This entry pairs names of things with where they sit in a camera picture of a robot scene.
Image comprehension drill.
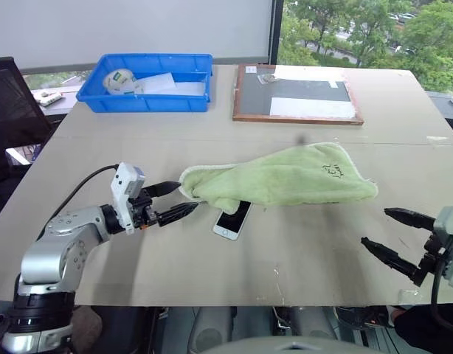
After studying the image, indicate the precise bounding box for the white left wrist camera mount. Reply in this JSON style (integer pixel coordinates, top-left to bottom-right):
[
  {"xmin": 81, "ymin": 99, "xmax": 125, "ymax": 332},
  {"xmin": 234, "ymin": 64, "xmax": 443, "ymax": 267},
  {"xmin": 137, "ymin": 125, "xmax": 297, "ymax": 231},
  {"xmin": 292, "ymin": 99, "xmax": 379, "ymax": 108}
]
[{"xmin": 111, "ymin": 162, "xmax": 146, "ymax": 236}]

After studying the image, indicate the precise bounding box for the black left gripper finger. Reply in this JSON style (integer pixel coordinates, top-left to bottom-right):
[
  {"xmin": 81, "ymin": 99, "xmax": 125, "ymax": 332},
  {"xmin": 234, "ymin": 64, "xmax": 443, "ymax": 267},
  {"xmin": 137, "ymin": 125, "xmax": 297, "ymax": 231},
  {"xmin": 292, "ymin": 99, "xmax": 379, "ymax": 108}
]
[
  {"xmin": 149, "ymin": 181, "xmax": 182, "ymax": 198},
  {"xmin": 158, "ymin": 202, "xmax": 200, "ymax": 226}
]

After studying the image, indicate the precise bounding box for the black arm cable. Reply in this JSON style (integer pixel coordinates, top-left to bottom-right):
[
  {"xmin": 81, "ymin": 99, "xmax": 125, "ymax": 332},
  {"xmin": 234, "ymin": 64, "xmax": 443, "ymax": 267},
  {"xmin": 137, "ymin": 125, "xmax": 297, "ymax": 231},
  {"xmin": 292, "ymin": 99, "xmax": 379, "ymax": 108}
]
[
  {"xmin": 36, "ymin": 164, "xmax": 120, "ymax": 240},
  {"xmin": 431, "ymin": 257, "xmax": 453, "ymax": 333}
]

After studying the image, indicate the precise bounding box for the white power strip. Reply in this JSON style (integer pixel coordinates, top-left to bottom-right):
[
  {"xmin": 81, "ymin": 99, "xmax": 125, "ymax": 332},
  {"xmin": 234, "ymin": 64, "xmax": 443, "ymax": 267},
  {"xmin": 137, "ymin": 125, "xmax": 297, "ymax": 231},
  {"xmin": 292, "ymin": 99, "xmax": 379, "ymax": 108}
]
[{"xmin": 34, "ymin": 91, "xmax": 63, "ymax": 108}]

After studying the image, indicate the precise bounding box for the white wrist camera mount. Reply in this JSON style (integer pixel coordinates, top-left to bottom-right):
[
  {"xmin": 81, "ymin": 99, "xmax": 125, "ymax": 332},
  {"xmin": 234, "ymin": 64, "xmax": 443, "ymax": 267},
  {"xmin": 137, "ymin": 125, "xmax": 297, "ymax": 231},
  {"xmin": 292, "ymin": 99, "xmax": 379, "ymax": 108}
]
[
  {"xmin": 111, "ymin": 162, "xmax": 146, "ymax": 236},
  {"xmin": 432, "ymin": 202, "xmax": 453, "ymax": 289}
]

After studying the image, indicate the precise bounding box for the clear tape roll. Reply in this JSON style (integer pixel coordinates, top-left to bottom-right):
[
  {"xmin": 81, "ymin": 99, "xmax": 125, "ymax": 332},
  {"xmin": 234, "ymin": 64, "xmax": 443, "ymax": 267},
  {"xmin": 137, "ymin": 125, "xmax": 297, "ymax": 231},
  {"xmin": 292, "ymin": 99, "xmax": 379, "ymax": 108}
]
[{"xmin": 103, "ymin": 68, "xmax": 145, "ymax": 96}]

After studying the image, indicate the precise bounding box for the dark window frame post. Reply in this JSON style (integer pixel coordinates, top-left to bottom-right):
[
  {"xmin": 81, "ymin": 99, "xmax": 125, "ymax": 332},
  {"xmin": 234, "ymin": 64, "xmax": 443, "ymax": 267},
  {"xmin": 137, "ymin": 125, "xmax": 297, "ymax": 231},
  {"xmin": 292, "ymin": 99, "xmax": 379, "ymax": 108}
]
[{"xmin": 267, "ymin": 0, "xmax": 286, "ymax": 66}]

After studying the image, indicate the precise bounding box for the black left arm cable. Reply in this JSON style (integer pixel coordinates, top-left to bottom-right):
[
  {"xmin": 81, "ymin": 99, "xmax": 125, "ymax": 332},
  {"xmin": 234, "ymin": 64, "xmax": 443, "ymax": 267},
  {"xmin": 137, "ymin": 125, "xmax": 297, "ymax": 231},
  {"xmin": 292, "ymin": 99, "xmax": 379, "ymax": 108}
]
[{"xmin": 36, "ymin": 164, "xmax": 120, "ymax": 240}]

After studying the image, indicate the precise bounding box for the white card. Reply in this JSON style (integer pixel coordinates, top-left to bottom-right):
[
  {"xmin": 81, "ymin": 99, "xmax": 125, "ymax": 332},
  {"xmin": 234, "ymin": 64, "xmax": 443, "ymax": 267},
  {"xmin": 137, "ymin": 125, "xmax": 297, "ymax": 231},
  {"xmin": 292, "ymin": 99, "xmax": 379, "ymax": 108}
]
[{"xmin": 136, "ymin": 72, "xmax": 178, "ymax": 93}]

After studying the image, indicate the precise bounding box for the brown rounded shape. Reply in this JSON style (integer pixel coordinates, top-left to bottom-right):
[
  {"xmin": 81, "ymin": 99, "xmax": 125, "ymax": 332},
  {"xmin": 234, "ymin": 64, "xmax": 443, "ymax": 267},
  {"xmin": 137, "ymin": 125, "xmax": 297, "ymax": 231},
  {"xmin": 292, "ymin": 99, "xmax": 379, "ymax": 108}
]
[{"xmin": 73, "ymin": 305, "xmax": 103, "ymax": 354}]

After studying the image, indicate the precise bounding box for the white roller blind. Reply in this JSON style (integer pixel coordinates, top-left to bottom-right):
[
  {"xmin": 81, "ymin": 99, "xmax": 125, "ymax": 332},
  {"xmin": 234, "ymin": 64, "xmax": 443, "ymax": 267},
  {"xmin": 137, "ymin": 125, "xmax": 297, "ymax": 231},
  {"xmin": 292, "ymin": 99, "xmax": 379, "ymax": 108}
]
[{"xmin": 0, "ymin": 0, "xmax": 274, "ymax": 71}]

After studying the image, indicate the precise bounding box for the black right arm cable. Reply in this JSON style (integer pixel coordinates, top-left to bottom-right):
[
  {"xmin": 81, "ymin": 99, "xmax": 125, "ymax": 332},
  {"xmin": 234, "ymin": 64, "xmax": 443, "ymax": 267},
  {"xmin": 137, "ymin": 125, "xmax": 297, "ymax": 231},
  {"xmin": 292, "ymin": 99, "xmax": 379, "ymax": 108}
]
[{"xmin": 431, "ymin": 257, "xmax": 453, "ymax": 333}]

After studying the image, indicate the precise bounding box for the white paper sheet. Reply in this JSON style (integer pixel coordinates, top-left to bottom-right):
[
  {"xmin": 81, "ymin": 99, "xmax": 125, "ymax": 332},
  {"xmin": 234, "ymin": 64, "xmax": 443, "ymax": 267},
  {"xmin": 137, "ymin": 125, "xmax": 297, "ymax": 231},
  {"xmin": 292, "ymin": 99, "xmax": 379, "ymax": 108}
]
[
  {"xmin": 274, "ymin": 65, "xmax": 347, "ymax": 82},
  {"xmin": 270, "ymin": 97, "xmax": 356, "ymax": 118}
]

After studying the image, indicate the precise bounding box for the white smartphone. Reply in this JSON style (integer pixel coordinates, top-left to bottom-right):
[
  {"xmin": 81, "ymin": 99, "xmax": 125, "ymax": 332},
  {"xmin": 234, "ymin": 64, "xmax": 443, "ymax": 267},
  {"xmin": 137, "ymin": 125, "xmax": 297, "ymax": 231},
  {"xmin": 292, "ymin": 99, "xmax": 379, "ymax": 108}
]
[{"xmin": 212, "ymin": 200, "xmax": 252, "ymax": 242}]

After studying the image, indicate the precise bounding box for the grey rounded robot leg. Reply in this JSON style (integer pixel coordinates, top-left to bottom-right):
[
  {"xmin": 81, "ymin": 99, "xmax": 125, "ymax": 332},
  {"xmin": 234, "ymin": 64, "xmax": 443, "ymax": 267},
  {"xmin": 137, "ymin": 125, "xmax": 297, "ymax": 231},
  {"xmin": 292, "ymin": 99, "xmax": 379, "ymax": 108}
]
[
  {"xmin": 288, "ymin": 305, "xmax": 338, "ymax": 342},
  {"xmin": 187, "ymin": 305, "xmax": 235, "ymax": 354}
]

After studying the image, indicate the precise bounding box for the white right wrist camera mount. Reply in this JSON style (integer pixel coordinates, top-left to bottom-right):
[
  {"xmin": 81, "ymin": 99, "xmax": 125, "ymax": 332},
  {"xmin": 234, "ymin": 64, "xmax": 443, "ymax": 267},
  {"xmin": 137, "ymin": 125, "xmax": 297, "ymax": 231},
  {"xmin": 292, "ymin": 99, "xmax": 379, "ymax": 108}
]
[{"xmin": 432, "ymin": 202, "xmax": 453, "ymax": 289}]

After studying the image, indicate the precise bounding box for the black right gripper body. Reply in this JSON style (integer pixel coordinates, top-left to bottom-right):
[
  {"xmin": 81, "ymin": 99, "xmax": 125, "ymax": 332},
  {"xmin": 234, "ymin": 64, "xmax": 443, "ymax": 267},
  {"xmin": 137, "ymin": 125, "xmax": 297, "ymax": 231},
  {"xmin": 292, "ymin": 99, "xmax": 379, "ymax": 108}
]
[{"xmin": 414, "ymin": 230, "xmax": 451, "ymax": 287}]

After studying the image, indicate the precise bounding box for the wooden framed dark board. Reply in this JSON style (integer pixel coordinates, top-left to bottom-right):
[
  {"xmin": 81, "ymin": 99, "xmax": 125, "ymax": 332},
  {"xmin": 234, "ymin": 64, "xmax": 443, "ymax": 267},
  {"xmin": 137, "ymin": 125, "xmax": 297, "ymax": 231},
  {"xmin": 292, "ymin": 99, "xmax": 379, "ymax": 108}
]
[{"xmin": 232, "ymin": 63, "xmax": 364, "ymax": 126}]

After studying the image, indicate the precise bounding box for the blue plastic bin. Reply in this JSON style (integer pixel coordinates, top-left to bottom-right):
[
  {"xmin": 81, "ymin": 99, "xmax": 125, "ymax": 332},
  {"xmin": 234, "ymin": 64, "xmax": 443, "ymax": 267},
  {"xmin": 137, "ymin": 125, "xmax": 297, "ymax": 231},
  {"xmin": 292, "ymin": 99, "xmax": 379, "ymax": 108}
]
[{"xmin": 75, "ymin": 53, "xmax": 214, "ymax": 114}]

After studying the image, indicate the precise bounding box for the white sheet in bin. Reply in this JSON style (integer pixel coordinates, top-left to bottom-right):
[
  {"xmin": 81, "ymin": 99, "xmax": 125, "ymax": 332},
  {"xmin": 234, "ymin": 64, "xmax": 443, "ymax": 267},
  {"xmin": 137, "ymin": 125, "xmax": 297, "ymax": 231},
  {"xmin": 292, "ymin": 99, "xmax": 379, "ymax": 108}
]
[{"xmin": 145, "ymin": 80, "xmax": 207, "ymax": 99}]

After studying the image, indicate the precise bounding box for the black mesh office chair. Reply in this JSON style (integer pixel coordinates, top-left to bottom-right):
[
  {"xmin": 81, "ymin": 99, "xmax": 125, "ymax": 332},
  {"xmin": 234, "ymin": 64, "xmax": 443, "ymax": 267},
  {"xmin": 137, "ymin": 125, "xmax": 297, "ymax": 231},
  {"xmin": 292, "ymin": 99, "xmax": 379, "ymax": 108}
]
[{"xmin": 0, "ymin": 57, "xmax": 54, "ymax": 196}]

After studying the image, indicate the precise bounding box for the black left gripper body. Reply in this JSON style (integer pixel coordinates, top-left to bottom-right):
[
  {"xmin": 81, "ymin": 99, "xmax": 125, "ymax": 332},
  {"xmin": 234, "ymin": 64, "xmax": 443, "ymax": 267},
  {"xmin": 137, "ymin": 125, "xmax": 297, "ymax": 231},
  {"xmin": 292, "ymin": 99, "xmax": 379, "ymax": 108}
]
[{"xmin": 129, "ymin": 186, "xmax": 160, "ymax": 230}]

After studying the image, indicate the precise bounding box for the light green towel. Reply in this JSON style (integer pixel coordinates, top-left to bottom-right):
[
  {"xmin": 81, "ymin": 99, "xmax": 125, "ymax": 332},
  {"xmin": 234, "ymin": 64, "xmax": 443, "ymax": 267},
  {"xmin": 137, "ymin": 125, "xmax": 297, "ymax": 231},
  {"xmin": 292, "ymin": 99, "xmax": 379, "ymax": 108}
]
[{"xmin": 179, "ymin": 142, "xmax": 378, "ymax": 215}]

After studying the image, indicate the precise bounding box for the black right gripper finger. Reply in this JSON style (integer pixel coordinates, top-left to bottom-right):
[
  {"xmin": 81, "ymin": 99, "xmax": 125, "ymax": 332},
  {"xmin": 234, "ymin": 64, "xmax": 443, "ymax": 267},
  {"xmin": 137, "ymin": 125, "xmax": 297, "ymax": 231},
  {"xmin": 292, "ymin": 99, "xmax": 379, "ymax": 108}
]
[
  {"xmin": 384, "ymin": 207, "xmax": 437, "ymax": 232},
  {"xmin": 360, "ymin": 237, "xmax": 425, "ymax": 287}
]

